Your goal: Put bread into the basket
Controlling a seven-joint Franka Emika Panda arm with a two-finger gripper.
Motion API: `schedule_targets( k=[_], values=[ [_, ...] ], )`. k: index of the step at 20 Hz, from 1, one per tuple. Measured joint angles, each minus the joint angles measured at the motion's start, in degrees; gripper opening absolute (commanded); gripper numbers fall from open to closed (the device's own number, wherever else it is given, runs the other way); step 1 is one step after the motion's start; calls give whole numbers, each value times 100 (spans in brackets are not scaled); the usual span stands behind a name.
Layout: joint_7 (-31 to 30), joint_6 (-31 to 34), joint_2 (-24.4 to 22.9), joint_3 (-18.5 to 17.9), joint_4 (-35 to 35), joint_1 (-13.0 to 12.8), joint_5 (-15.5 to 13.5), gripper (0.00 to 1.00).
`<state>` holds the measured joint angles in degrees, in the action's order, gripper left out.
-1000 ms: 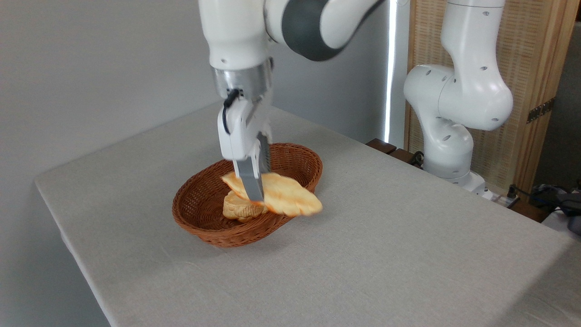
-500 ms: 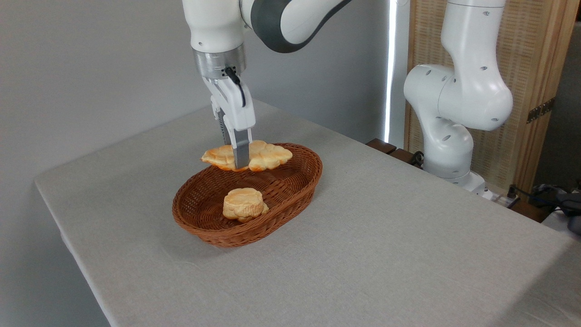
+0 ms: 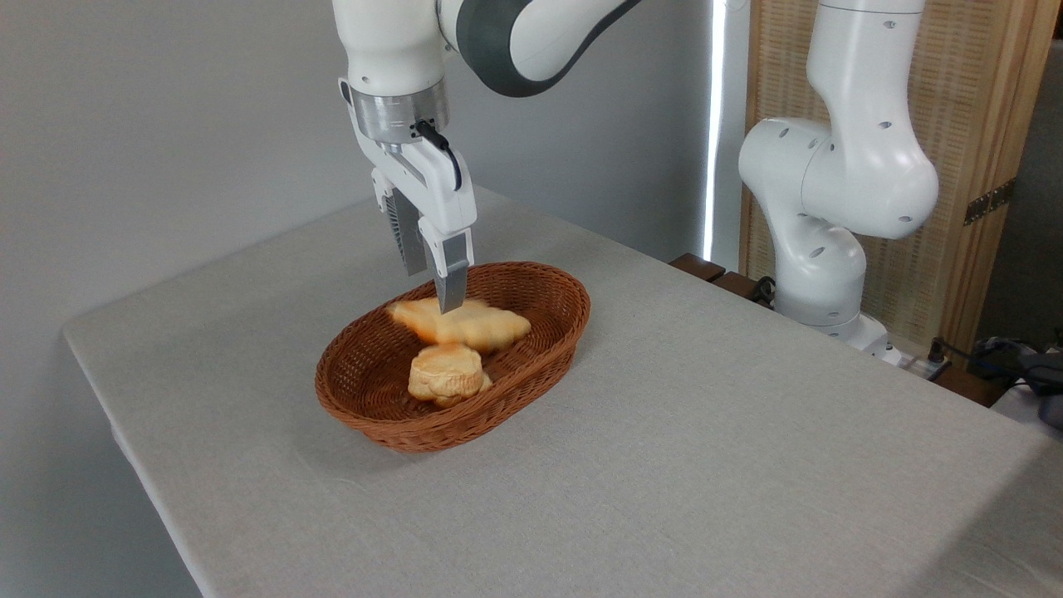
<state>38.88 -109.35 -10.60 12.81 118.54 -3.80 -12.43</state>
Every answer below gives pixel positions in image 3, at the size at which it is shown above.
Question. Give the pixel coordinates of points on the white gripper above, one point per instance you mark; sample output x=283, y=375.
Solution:
x=444, y=195

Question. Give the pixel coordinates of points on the metal screen hinge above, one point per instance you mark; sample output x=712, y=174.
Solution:
x=988, y=202

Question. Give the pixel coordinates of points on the black power plug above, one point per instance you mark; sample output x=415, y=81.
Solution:
x=936, y=350

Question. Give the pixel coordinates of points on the dark brown wooden block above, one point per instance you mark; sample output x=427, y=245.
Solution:
x=696, y=267
x=737, y=285

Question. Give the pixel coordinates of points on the long braided bread loaf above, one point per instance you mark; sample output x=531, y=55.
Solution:
x=482, y=328

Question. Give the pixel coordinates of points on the bamboo screen with wooden frame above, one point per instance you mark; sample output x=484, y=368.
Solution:
x=963, y=83

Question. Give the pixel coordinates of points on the brown wicker oval basket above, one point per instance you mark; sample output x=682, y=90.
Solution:
x=540, y=349

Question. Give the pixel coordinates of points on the brown wooden board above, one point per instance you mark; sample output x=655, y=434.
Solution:
x=972, y=386

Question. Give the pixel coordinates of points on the grey tablecloth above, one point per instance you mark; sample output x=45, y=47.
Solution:
x=747, y=432

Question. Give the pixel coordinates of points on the round bread bun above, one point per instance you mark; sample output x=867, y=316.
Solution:
x=444, y=374

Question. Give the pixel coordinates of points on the white power strip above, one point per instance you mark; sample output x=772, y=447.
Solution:
x=923, y=367

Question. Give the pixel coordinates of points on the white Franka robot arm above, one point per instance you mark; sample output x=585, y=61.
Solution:
x=864, y=166

